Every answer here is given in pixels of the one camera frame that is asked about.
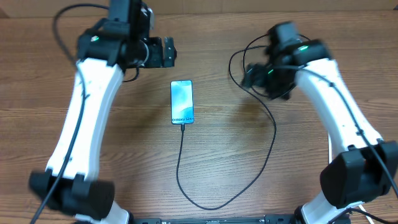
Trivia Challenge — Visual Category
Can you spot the blue Samsung Galaxy smartphone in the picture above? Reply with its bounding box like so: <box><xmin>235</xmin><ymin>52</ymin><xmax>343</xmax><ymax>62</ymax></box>
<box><xmin>170</xmin><ymin>80</ymin><xmax>195</xmax><ymax>124</ymax></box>

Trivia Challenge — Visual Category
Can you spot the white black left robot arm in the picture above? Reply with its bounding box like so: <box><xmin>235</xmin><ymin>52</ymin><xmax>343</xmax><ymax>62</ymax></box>
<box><xmin>29</xmin><ymin>0</ymin><xmax>177</xmax><ymax>223</ymax></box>

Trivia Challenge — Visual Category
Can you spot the white extension strip cord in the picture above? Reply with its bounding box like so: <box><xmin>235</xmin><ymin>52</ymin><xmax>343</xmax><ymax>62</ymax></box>
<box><xmin>326</xmin><ymin>133</ymin><xmax>376</xmax><ymax>224</ymax></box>

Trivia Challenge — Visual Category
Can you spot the brown cardboard backdrop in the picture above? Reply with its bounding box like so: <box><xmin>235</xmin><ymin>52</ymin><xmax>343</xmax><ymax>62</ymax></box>
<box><xmin>1</xmin><ymin>0</ymin><xmax>397</xmax><ymax>18</ymax></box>

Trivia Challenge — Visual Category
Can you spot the black USB charging cable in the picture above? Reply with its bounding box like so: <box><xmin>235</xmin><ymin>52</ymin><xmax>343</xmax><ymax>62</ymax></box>
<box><xmin>175</xmin><ymin>32</ymin><xmax>312</xmax><ymax>212</ymax></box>

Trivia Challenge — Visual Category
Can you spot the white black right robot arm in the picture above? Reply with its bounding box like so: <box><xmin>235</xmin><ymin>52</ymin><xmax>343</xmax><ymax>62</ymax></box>
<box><xmin>242</xmin><ymin>22</ymin><xmax>397</xmax><ymax>223</ymax></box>

